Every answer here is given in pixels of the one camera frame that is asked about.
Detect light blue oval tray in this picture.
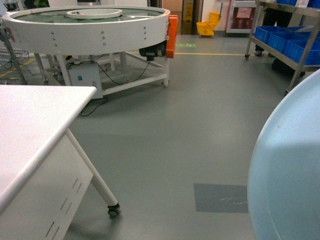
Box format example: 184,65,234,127
247,71,320,240

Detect white round rotary table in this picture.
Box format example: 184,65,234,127
2,5,171,97

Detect white control box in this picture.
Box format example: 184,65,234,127
68,62,103,99

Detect orange motor cover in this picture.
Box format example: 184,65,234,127
165,15,178,59

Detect yellow mop bucket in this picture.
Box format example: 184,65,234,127
196,12,221,37

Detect steel cart with bins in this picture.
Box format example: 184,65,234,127
244,0,320,94

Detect white table frame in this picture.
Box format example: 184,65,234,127
0,85,120,240

